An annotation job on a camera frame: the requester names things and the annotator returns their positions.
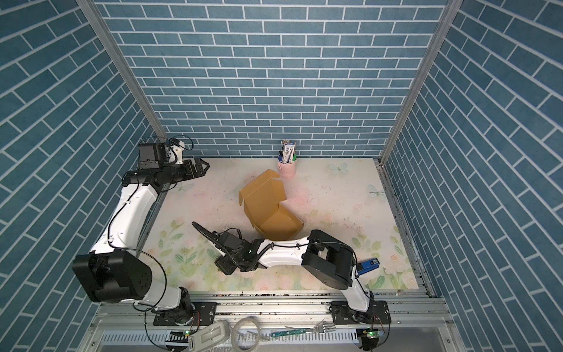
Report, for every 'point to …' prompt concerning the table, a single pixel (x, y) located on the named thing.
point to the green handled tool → (287, 332)
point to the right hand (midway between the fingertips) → (218, 258)
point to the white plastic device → (209, 336)
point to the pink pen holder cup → (287, 171)
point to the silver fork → (321, 327)
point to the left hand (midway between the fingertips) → (199, 165)
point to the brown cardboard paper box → (261, 198)
